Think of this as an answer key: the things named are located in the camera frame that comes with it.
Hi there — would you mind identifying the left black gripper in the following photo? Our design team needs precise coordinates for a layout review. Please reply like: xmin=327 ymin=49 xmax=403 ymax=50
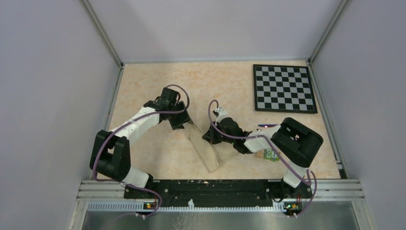
xmin=168 ymin=101 xmax=193 ymax=130

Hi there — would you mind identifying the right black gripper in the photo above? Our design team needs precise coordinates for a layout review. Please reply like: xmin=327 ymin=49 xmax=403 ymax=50
xmin=203 ymin=120 xmax=236 ymax=144

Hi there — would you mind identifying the beige cloth napkin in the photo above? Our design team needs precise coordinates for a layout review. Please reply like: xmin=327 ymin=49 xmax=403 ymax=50
xmin=185 ymin=123 xmax=239 ymax=173

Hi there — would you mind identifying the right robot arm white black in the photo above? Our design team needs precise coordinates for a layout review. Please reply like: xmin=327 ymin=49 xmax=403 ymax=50
xmin=202 ymin=117 xmax=323 ymax=197

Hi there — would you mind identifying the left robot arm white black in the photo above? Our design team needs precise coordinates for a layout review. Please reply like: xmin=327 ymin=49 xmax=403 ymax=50
xmin=89 ymin=85 xmax=192 ymax=198

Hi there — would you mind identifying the small cork piece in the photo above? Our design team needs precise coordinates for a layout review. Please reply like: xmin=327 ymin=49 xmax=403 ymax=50
xmin=255 ymin=151 xmax=264 ymax=159

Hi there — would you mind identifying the iridescent purple utensil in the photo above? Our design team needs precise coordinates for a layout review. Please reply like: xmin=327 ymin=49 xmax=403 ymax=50
xmin=258 ymin=124 xmax=278 ymax=128

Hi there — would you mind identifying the black white checkerboard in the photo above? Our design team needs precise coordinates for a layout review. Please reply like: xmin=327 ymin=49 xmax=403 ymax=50
xmin=253 ymin=64 xmax=318 ymax=114

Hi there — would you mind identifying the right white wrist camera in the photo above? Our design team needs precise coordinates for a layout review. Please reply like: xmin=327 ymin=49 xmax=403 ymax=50
xmin=213 ymin=107 xmax=229 ymax=123

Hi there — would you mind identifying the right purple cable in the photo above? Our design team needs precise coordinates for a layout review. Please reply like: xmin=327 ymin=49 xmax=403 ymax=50
xmin=207 ymin=99 xmax=318 ymax=218

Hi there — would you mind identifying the purple cable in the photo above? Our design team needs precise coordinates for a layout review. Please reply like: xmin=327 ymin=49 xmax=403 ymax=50
xmin=92 ymin=84 xmax=190 ymax=219
xmin=207 ymin=99 xmax=318 ymax=218

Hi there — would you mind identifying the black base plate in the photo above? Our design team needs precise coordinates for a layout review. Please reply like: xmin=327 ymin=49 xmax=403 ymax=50
xmin=124 ymin=179 xmax=312 ymax=208

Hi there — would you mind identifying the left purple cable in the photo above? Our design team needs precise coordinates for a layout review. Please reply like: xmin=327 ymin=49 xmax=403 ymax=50
xmin=92 ymin=84 xmax=190 ymax=219

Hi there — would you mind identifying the aluminium frame rail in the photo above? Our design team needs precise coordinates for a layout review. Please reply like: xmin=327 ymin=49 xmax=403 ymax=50
xmin=77 ymin=179 xmax=365 ymax=213

